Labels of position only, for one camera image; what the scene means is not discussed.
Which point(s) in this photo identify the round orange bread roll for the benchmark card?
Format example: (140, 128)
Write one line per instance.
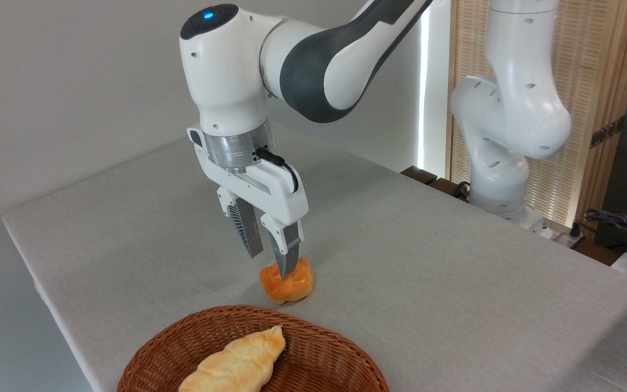
(292, 288)

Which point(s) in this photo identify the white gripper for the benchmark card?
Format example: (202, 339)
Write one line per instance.
(278, 198)

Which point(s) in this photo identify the vertical white light strip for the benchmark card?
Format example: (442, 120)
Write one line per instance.
(422, 109)

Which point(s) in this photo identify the brown wicker basket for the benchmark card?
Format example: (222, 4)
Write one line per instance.
(324, 365)

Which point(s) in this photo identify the wooden slatted screen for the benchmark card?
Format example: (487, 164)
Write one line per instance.
(596, 60)

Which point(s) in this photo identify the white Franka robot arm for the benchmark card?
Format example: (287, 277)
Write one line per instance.
(512, 109)

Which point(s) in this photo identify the dark metal screen hinge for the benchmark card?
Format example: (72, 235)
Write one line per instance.
(607, 132)

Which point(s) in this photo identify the dark brown wooden stand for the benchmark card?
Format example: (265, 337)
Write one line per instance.
(428, 178)

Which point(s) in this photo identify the pale leaf-shaped bread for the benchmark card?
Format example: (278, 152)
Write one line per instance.
(237, 362)

